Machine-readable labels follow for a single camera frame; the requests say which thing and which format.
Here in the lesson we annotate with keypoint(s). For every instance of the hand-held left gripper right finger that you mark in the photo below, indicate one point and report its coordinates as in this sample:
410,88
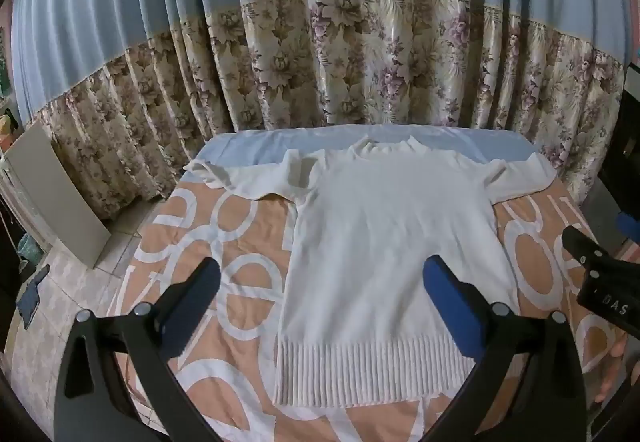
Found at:
442,289

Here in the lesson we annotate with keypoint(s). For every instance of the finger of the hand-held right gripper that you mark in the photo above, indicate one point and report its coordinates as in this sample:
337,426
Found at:
580,246
629,224

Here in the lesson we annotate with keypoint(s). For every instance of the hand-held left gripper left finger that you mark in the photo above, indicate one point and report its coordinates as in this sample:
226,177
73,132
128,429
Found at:
199,289

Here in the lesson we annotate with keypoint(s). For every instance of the white knit sweater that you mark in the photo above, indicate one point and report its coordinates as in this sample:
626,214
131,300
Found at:
390,232

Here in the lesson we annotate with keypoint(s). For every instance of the person's right hand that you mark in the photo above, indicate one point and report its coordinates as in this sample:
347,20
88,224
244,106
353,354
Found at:
611,369

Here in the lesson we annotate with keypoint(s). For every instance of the orange and blue printed blanket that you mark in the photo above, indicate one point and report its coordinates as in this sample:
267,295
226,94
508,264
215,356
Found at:
235,347

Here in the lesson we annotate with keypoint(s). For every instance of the dark furniture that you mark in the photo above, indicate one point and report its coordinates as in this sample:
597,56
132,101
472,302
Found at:
622,152

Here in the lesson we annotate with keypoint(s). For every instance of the blue cloth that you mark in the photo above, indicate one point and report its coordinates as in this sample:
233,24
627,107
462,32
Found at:
32,297

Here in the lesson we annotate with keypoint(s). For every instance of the white board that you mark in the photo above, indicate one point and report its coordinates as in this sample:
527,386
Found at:
55,192

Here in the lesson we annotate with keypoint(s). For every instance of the blue and floral curtain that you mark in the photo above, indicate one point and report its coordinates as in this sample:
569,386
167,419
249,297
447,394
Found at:
350,72

